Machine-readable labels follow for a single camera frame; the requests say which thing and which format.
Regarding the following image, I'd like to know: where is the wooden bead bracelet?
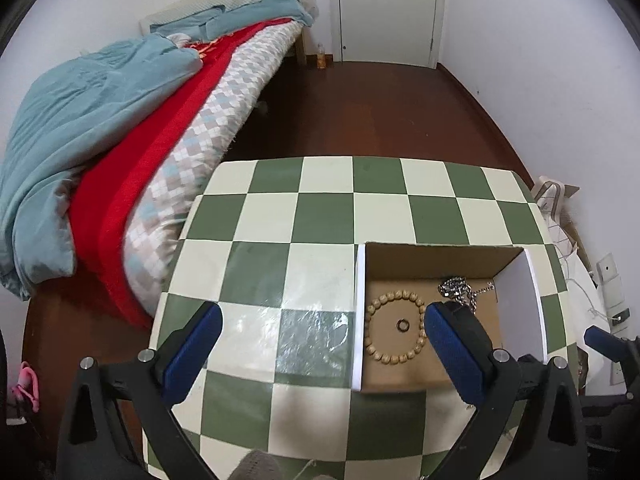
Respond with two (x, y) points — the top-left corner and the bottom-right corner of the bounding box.
(364, 290), (430, 366)

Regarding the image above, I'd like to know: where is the wooden bed frame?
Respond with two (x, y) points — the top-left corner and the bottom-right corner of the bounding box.
(292, 26), (310, 67)

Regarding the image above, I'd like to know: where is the silver chain necklace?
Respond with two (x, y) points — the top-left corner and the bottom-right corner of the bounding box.
(437, 275), (497, 317)

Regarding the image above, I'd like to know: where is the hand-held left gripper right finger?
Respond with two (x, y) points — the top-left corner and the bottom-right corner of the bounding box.
(424, 301), (588, 480)

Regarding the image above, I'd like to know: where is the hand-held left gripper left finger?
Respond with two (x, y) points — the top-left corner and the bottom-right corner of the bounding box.
(56, 301), (224, 480)

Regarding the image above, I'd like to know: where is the white door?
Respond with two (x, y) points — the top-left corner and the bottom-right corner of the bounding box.
(327, 0), (449, 69)

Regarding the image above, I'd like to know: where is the white bag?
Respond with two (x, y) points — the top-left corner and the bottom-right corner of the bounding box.
(544, 207), (603, 397)

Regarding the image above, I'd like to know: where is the white wall socket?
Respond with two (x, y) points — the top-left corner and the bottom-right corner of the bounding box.
(602, 280), (632, 332)

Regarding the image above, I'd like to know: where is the checkered bed sheet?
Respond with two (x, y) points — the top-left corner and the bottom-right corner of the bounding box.
(122, 22), (307, 320)

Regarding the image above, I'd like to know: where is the white and brown cardboard box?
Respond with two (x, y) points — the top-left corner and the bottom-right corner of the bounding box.
(351, 241), (547, 394)

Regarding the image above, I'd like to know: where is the green checkered table cover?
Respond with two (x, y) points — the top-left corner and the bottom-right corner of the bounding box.
(142, 156), (571, 480)

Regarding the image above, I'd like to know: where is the white wall plate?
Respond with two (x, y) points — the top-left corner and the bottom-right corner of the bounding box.
(597, 253), (619, 282)

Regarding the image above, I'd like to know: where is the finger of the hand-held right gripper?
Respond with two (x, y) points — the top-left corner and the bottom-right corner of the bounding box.
(583, 325), (640, 401)

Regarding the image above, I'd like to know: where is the red blanket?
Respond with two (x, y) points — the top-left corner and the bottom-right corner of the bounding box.
(67, 17), (293, 332)

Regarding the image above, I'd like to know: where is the teal blanket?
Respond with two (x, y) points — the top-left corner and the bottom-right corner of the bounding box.
(0, 0), (317, 302)

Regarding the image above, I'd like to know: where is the pink plastic object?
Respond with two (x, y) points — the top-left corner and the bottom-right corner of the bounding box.
(12, 360), (42, 414)

